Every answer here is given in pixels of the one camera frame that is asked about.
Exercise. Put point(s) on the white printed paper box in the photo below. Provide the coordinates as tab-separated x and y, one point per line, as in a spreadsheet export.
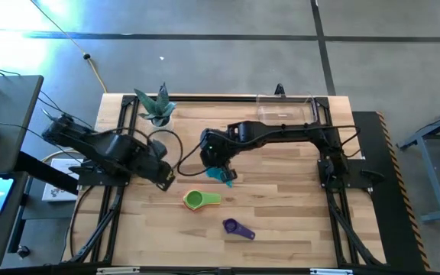
57	191

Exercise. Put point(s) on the black caster wheel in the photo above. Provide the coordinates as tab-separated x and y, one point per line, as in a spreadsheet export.
23	252

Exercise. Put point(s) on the black hazard-striped floor mat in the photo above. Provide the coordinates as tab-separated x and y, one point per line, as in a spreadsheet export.
388	229

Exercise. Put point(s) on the black aluminium table frame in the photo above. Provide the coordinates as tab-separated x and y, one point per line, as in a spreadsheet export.
243	98

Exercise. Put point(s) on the teal measuring cup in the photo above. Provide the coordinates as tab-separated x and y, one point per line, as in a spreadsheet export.
213	175

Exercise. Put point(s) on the white plant pot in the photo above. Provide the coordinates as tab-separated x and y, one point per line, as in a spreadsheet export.
166	127

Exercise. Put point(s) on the yellow measuring cup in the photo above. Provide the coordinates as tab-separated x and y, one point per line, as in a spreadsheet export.
210	203

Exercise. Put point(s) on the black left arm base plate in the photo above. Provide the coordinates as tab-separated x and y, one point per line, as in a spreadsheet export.
98	177

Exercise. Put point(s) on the clear plastic basket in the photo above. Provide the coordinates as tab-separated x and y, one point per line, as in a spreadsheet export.
281	114

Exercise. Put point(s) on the green snake plant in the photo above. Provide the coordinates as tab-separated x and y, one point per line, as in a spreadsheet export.
155	107

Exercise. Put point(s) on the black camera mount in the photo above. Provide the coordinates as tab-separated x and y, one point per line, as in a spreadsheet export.
280	89

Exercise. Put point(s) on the grey side desk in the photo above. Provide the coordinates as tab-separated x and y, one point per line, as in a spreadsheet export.
10	114

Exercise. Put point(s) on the white edge bracket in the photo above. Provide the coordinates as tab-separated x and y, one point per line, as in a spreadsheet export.
117	271
330	272

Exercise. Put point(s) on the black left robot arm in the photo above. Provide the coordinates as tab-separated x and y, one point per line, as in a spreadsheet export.
101	147

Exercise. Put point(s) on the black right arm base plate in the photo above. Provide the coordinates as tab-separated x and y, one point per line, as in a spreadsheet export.
357	179

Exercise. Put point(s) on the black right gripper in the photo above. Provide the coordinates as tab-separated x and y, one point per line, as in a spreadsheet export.
216	153

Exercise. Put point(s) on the blue-grey metal table frame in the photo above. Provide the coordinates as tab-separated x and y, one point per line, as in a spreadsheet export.
432	172

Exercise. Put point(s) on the purple measuring cup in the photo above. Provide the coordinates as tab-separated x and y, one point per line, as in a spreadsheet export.
230	226

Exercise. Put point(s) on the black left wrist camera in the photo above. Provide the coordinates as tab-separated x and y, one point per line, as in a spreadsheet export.
158	148

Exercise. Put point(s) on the green measuring cup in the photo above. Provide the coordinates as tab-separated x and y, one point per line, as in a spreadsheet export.
195	198

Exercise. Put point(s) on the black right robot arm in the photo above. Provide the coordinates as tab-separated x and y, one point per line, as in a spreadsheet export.
300	131

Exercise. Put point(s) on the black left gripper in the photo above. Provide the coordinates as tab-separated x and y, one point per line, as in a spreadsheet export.
147	166

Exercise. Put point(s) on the black slanted stand beam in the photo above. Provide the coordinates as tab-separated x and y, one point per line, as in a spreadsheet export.
44	172

